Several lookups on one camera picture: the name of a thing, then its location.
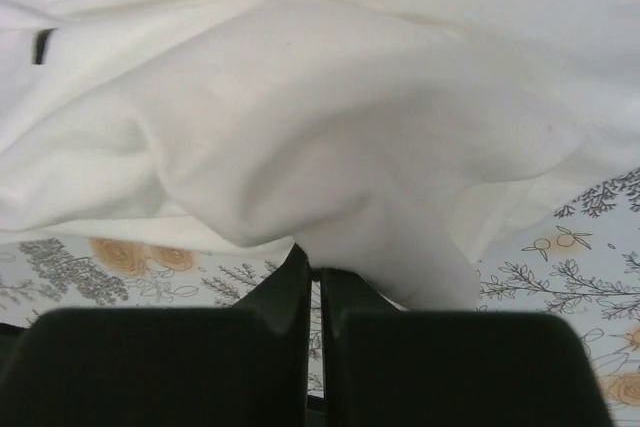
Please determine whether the white t shirt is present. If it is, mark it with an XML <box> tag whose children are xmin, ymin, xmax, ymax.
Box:
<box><xmin>1</xmin><ymin>0</ymin><xmax>639</xmax><ymax>309</ymax></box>

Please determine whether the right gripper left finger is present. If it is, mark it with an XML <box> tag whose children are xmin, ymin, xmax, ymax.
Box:
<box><xmin>1</xmin><ymin>248</ymin><xmax>311</xmax><ymax>426</ymax></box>

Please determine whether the floral table cloth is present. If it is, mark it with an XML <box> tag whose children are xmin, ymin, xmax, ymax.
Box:
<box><xmin>1</xmin><ymin>171</ymin><xmax>639</xmax><ymax>426</ymax></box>

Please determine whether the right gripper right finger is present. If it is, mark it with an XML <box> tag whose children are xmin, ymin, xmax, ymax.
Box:
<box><xmin>319</xmin><ymin>269</ymin><xmax>612</xmax><ymax>427</ymax></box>

